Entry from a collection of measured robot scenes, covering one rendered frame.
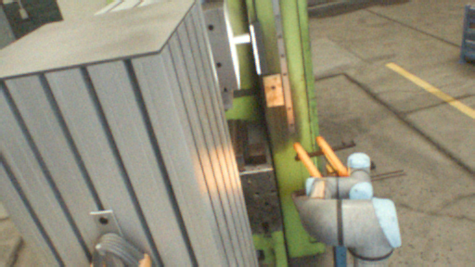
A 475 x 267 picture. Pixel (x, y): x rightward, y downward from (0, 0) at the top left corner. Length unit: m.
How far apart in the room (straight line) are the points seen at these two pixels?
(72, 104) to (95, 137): 0.04
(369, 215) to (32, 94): 0.78
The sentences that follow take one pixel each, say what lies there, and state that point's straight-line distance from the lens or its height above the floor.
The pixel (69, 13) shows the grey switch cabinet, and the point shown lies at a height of 1.16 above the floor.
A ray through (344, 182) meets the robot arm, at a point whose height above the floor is 1.27.
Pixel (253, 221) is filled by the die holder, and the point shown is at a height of 0.57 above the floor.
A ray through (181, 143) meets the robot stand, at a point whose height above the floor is 1.93.
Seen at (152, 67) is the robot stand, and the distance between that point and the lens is 0.38.
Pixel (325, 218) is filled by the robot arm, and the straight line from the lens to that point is 1.00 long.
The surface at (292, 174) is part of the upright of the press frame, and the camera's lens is 2.39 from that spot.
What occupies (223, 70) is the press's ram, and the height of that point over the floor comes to 1.47.
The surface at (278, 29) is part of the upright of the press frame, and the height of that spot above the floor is 1.58.
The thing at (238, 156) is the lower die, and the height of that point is 0.99.
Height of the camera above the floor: 2.13
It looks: 29 degrees down
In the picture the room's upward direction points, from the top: 12 degrees counter-clockwise
